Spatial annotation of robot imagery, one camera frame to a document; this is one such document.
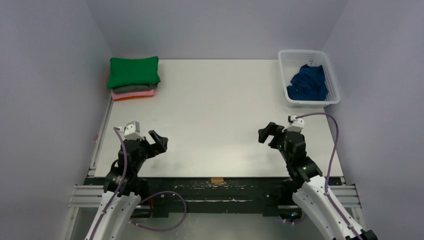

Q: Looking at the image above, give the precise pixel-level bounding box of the blue t-shirt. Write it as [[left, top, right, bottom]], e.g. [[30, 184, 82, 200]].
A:
[[286, 64, 328, 101]]

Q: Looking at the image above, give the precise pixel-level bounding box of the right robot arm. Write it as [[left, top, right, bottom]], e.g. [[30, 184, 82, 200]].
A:
[[258, 122, 377, 240]]

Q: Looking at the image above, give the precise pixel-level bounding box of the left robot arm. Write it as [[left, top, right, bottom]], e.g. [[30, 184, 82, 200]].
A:
[[85, 126, 169, 240]]

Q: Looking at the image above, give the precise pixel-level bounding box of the orange folded t-shirt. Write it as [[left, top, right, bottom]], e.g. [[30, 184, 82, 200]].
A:
[[112, 95, 154, 102]]

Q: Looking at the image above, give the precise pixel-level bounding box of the grey folded t-shirt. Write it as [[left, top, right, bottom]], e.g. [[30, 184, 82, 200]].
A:
[[112, 84, 158, 94]]

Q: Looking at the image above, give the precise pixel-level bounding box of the pink folded t-shirt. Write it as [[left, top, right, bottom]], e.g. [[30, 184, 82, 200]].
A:
[[111, 89, 155, 98]]

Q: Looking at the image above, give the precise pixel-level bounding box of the white plastic basket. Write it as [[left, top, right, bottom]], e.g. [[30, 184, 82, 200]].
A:
[[277, 49, 341, 108]]

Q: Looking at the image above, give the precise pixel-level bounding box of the brown tape piece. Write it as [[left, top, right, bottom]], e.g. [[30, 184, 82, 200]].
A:
[[210, 177, 225, 185]]

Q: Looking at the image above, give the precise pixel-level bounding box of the green folded t-shirt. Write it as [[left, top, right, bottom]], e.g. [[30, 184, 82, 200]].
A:
[[107, 56, 161, 90]]

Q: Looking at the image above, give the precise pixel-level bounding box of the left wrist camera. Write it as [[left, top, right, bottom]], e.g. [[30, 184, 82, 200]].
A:
[[123, 121, 143, 140]]

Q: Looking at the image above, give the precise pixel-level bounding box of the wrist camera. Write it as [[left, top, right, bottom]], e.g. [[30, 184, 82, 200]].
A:
[[123, 121, 143, 140], [284, 115, 305, 133]]

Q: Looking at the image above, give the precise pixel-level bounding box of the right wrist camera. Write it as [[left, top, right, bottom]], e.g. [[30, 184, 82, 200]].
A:
[[284, 115, 305, 133]]

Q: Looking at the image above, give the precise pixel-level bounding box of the aluminium table frame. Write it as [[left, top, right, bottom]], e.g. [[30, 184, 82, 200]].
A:
[[59, 98, 113, 240]]

